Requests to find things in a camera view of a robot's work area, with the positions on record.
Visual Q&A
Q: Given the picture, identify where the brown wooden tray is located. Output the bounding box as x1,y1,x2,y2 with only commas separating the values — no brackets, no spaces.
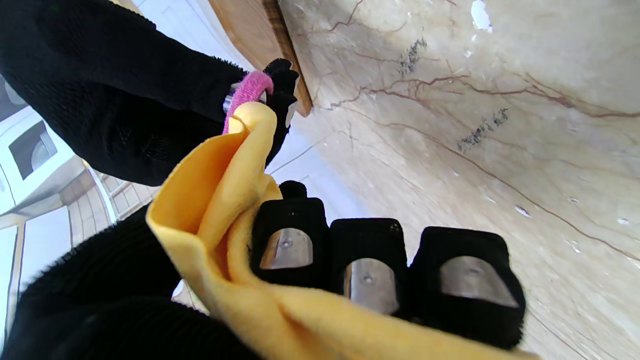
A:
207,0,314,118

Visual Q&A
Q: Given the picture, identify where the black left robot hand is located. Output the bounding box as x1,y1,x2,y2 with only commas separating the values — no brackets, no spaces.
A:
0,180,527,360

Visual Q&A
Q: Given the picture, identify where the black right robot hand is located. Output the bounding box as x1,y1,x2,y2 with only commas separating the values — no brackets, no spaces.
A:
0,0,301,187

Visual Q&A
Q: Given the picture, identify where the orange cloth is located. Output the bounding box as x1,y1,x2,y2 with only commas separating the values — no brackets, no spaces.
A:
146,102,543,360

